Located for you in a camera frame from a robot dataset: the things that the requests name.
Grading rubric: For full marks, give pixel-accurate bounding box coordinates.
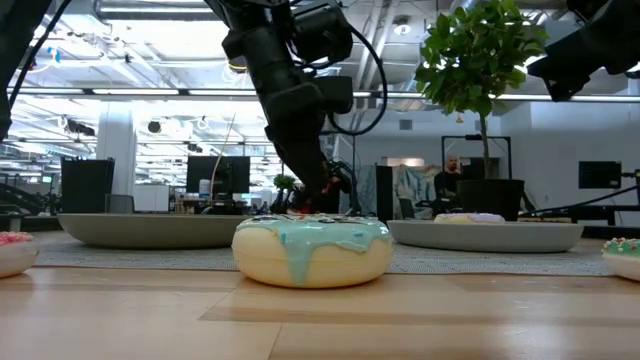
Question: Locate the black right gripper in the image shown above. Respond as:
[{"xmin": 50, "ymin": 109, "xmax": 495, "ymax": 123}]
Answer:
[{"xmin": 248, "ymin": 59, "xmax": 330, "ymax": 202}]

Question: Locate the large mint frosted donut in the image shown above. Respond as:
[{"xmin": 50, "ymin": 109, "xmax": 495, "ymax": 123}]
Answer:
[{"xmin": 231, "ymin": 213, "xmax": 395, "ymax": 290}]

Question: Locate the large purple frosted donut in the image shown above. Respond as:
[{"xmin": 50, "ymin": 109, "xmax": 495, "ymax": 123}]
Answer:
[{"xmin": 433, "ymin": 212, "xmax": 507, "ymax": 225}]

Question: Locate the small red donut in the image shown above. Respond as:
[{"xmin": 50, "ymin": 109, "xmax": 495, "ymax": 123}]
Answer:
[{"xmin": 0, "ymin": 230, "xmax": 40, "ymax": 280}]

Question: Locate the small green sprinkled donut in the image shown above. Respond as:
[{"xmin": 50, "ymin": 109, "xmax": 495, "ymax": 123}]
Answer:
[{"xmin": 601, "ymin": 237, "xmax": 640, "ymax": 283}]

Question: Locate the small green background plant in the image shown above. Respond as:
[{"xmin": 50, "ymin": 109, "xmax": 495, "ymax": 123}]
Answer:
[{"xmin": 272, "ymin": 173, "xmax": 298, "ymax": 192}]

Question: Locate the black desk monitor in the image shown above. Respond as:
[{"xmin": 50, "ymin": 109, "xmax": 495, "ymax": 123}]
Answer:
[{"xmin": 185, "ymin": 155, "xmax": 252, "ymax": 196}]

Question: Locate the black cabinet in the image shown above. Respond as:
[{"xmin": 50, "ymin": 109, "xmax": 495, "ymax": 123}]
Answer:
[{"xmin": 375, "ymin": 164, "xmax": 395, "ymax": 222}]

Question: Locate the painted grey-blue tarp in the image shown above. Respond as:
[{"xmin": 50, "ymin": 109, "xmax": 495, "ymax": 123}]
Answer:
[{"xmin": 392, "ymin": 164, "xmax": 442, "ymax": 220}]

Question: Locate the olive green round plate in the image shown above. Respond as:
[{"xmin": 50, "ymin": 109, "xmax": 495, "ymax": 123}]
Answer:
[{"xmin": 57, "ymin": 213, "xmax": 251, "ymax": 250}]

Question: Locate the grey woven placemat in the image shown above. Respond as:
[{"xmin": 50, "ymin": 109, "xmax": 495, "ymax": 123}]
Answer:
[{"xmin": 33, "ymin": 229, "xmax": 614, "ymax": 278}]

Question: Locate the grey office chair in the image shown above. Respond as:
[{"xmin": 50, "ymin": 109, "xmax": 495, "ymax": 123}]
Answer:
[{"xmin": 104, "ymin": 193, "xmax": 136, "ymax": 216}]

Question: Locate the black plant pot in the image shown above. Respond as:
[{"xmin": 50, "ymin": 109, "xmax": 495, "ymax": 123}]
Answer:
[{"xmin": 455, "ymin": 178, "xmax": 527, "ymax": 223}]

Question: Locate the grey-blue round plate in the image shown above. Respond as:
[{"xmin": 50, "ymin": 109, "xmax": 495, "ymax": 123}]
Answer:
[{"xmin": 386, "ymin": 218, "xmax": 585, "ymax": 254}]

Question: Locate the green leafy plant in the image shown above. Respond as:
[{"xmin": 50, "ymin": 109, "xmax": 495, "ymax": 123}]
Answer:
[{"xmin": 413, "ymin": 0, "xmax": 550, "ymax": 181}]

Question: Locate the black upright panel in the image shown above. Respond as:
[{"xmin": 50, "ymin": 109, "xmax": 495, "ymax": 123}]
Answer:
[{"xmin": 60, "ymin": 157, "xmax": 116, "ymax": 215}]

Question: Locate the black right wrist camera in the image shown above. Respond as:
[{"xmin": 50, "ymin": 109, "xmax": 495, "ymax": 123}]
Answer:
[{"xmin": 313, "ymin": 74, "xmax": 355, "ymax": 115}]

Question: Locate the black rig frame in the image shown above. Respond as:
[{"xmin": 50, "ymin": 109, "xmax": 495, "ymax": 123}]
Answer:
[{"xmin": 440, "ymin": 133, "xmax": 514, "ymax": 182}]

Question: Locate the black aluminium table frame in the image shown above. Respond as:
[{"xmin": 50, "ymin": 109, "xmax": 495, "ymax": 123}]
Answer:
[{"xmin": 0, "ymin": 202, "xmax": 640, "ymax": 240}]

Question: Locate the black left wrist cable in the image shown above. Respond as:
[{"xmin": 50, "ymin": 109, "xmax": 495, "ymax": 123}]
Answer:
[{"xmin": 8, "ymin": 0, "xmax": 72, "ymax": 112}]

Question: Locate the black wall monitor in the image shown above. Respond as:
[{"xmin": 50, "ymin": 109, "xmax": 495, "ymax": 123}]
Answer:
[{"xmin": 577, "ymin": 160, "xmax": 624, "ymax": 191}]

